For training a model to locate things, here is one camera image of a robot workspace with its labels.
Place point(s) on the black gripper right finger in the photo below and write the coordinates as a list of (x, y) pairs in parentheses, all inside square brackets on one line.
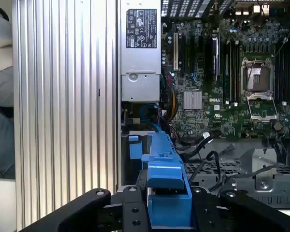
[(246, 212)]

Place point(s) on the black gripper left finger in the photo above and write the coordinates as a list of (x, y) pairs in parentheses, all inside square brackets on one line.
[(87, 205)]

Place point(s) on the hard disk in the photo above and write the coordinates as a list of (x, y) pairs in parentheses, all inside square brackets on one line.
[(165, 171)]

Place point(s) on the grey metal disk bay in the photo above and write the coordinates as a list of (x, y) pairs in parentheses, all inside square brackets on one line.
[(263, 166)]

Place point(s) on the black open PC case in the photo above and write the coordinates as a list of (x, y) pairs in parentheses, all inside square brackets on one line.
[(232, 157)]

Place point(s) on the round coin cell battery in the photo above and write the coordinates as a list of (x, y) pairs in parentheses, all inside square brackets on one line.
[(278, 126)]

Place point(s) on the green Dell motherboard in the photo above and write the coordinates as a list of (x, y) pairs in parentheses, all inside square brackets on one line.
[(207, 116)]

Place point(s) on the silver finned chipset heatsink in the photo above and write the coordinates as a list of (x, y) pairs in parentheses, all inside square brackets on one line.
[(192, 100)]

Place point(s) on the silver power supply unit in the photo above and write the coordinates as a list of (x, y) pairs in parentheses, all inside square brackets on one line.
[(140, 79)]

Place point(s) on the CPU socket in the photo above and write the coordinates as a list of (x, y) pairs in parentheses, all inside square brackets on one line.
[(257, 75)]

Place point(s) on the person in white top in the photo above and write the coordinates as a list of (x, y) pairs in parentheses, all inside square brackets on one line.
[(0, 72)]

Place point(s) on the thin metal locking lever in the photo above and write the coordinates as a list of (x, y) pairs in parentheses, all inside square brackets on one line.
[(282, 44)]

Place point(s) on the black expansion slot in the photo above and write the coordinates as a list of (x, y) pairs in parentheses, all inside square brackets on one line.
[(182, 53)]

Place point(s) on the white expansion slot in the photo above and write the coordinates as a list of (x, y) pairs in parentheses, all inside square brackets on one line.
[(175, 52)]

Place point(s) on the metal socket cover frame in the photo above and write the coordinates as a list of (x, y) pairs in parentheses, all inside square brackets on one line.
[(259, 96)]

